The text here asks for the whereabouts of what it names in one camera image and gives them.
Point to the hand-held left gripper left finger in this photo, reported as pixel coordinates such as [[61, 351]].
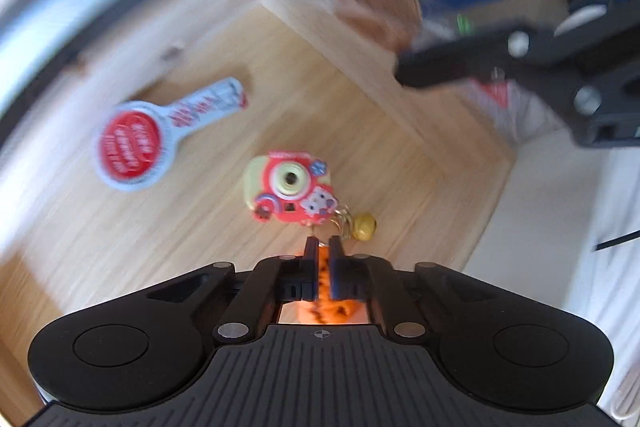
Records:
[[313, 277]]

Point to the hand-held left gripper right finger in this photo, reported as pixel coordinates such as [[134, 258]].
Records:
[[337, 277]]

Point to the orange pumpkin toy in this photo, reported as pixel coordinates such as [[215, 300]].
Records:
[[327, 307]]

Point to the wooden tray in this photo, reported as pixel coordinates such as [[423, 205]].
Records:
[[210, 217]]

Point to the small yellow bell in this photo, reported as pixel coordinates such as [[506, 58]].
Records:
[[364, 227]]

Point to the white red-print packet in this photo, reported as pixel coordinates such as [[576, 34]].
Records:
[[497, 104]]

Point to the red round paddle-shaped packet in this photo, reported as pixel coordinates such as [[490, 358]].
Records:
[[135, 147]]

